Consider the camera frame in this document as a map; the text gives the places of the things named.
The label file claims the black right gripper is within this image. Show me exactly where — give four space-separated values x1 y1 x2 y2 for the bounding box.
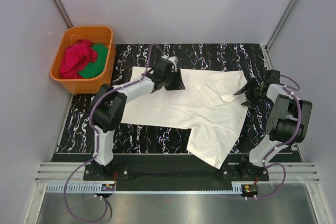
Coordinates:
234 78 266 109

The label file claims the white Coca-Cola t-shirt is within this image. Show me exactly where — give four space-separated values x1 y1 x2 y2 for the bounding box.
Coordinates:
122 69 248 169

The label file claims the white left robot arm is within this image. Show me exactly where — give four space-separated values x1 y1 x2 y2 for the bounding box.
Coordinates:
89 56 185 180

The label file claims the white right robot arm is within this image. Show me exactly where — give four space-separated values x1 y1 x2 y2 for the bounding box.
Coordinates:
234 70 313 180

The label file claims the green t-shirt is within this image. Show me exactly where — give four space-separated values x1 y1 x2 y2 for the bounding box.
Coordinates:
78 44 108 79

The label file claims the orange plastic basket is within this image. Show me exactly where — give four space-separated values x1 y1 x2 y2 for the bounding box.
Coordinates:
50 25 116 94

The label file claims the red t-shirt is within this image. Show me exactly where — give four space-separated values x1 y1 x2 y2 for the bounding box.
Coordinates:
59 39 97 79

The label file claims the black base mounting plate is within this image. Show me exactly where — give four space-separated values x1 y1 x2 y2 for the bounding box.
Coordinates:
83 154 269 182

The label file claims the right electronics board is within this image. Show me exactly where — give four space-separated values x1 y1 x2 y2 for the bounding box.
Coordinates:
242 184 259 197

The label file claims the electronics board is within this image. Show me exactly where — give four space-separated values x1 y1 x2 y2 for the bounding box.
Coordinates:
101 184 116 191
242 184 259 197

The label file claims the black marbled table mat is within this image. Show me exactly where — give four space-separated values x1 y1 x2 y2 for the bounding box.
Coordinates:
56 44 272 154

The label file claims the left electronics board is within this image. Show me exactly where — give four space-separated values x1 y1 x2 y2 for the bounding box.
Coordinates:
101 184 116 191

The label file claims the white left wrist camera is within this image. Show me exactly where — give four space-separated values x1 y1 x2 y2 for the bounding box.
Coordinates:
161 55 178 72

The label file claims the aluminium frame rail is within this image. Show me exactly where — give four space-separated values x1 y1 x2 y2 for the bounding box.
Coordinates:
35 162 319 184

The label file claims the white slotted cable duct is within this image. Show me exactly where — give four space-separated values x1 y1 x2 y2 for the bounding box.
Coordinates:
46 183 242 195

